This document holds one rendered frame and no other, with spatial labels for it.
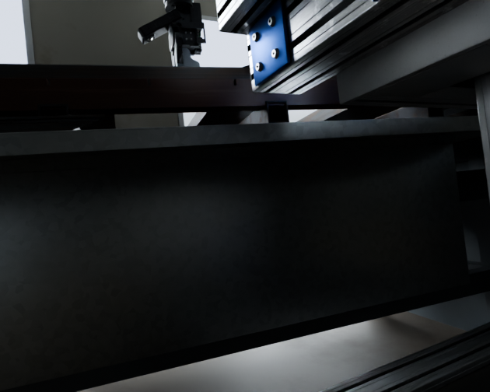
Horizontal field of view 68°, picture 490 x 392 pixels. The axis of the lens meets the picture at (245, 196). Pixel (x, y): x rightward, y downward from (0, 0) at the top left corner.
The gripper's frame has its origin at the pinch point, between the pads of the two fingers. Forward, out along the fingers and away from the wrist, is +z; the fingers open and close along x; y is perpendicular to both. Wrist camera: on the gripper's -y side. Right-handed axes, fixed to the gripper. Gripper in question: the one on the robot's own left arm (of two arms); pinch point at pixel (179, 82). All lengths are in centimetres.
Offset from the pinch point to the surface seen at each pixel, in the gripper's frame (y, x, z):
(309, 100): 26.7, -16.4, 10.1
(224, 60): 93, 255, -114
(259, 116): 15.6, -12.1, 12.3
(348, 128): 22.0, -36.4, 21.2
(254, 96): 13.2, -16.4, 9.1
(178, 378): -4, 37, 88
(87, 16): -30, 240, -143
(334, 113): 52, 13, 6
